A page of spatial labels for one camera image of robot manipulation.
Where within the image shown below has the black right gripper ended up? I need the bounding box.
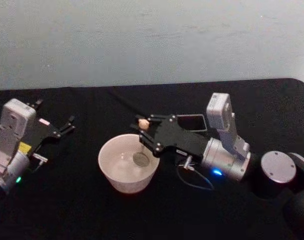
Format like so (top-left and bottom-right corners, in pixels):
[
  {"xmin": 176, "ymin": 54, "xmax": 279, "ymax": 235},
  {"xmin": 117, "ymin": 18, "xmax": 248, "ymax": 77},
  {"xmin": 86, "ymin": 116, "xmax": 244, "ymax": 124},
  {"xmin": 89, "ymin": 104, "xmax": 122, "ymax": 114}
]
[{"xmin": 130, "ymin": 113, "xmax": 210, "ymax": 166}]

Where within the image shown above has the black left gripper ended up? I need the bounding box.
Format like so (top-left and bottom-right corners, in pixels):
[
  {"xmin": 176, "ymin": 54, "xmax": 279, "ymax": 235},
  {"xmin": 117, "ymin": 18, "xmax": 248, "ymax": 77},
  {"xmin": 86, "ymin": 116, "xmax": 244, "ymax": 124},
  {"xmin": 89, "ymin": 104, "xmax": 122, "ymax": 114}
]
[{"xmin": 26, "ymin": 98, "xmax": 76, "ymax": 158}]

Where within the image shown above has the grey round piece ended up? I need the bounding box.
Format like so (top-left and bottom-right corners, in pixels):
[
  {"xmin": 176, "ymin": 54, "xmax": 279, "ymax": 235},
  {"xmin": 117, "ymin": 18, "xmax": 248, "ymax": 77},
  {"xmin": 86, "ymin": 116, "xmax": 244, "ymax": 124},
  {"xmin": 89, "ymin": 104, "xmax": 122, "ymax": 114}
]
[{"xmin": 132, "ymin": 152, "xmax": 150, "ymax": 168}]

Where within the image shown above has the rectangular case with grey rim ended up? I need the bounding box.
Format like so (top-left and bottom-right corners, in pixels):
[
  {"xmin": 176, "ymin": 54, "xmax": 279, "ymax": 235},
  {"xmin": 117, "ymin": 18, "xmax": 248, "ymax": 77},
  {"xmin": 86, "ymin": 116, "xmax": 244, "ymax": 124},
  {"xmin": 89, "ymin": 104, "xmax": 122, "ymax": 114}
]
[{"xmin": 177, "ymin": 113, "xmax": 208, "ymax": 133}]

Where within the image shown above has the white round bowl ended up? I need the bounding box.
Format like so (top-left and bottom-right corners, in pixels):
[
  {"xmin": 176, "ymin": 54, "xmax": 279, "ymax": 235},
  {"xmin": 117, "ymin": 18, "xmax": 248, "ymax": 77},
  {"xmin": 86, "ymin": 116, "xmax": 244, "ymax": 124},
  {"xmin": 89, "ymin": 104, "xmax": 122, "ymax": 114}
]
[{"xmin": 97, "ymin": 133, "xmax": 161, "ymax": 195}]

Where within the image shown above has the black table cloth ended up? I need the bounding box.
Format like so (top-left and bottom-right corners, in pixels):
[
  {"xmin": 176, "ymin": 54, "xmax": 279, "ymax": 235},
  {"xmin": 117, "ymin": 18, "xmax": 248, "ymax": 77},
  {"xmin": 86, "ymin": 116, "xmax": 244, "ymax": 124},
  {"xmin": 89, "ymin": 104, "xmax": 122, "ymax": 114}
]
[{"xmin": 0, "ymin": 77, "xmax": 304, "ymax": 240}]

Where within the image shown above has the thin cable with silver plug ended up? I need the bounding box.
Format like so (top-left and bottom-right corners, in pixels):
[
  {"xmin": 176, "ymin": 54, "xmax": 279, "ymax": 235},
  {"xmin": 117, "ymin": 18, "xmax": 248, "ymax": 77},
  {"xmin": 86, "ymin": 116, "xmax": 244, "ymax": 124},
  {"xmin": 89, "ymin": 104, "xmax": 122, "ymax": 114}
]
[
  {"xmin": 31, "ymin": 153, "xmax": 49, "ymax": 174},
  {"xmin": 176, "ymin": 154, "xmax": 215, "ymax": 191}
]

